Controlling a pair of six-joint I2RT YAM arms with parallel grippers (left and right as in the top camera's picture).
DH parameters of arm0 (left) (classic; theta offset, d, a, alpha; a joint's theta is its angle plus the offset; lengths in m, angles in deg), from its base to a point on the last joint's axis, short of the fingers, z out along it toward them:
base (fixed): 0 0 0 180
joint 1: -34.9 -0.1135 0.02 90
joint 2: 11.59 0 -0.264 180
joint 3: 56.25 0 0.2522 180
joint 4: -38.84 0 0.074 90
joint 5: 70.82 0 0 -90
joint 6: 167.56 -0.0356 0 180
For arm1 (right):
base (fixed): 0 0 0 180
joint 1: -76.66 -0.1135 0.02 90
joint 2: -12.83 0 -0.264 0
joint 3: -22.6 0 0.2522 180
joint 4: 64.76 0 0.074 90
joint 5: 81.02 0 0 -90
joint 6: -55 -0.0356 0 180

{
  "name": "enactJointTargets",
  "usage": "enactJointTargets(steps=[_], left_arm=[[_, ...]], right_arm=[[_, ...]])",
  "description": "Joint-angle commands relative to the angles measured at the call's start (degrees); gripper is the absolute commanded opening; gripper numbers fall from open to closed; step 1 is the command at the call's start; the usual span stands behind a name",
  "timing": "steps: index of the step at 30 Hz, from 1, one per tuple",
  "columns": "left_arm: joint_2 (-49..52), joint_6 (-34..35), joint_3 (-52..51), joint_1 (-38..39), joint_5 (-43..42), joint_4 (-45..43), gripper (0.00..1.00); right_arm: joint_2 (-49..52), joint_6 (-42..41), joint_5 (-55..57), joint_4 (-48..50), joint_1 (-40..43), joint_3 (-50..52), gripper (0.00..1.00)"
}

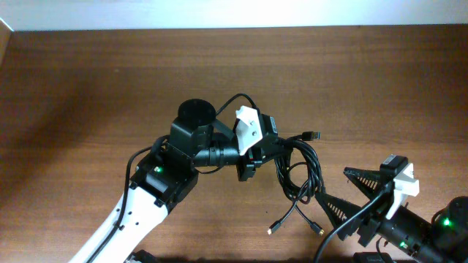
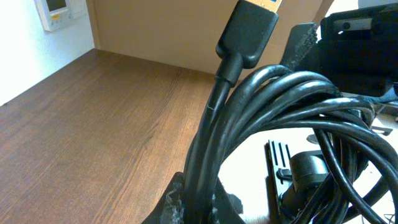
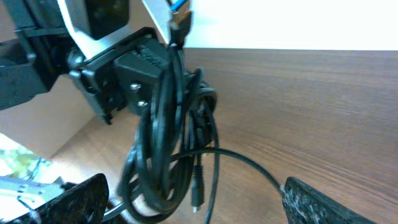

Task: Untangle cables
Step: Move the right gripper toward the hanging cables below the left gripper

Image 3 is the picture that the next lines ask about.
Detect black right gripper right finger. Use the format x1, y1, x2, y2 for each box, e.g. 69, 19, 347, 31
280, 177, 374, 224

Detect black thin USB cable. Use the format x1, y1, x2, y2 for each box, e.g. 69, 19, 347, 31
169, 108, 285, 224

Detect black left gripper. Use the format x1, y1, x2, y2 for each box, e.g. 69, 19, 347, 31
69, 27, 172, 124

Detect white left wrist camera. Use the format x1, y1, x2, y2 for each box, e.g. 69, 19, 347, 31
57, 0, 175, 59

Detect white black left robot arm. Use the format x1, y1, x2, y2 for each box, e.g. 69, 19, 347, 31
1, 1, 185, 124

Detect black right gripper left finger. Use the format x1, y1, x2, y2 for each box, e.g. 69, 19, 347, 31
1, 173, 109, 224

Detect black thick USB cable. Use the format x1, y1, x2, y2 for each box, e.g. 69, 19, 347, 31
116, 9, 220, 224

